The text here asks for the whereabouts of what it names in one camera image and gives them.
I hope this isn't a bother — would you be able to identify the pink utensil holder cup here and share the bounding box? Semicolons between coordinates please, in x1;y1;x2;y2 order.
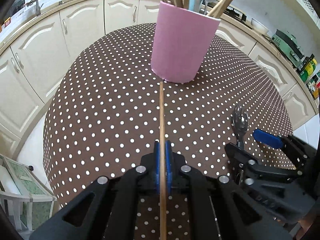
151;2;220;83

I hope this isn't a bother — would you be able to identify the metal spoon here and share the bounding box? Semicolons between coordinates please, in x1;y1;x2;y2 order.
232;104;248;149

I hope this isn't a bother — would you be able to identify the white bowl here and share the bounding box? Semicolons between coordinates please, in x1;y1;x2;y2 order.
251;18;269;35

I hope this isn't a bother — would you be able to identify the green toaster oven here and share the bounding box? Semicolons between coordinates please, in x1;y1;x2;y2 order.
271;29;304;68

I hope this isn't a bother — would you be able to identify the black gas stove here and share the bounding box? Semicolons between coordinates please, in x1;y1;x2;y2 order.
200;1;252;29

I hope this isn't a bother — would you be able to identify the kitchen faucet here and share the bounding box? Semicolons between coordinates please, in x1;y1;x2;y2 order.
23;0;41;18

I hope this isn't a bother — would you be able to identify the green yellow bottle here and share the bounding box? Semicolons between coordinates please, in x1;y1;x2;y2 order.
297;54;317;82

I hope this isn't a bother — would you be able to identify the brown polka dot tablecloth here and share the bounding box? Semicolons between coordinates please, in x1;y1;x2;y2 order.
31;23;292;239

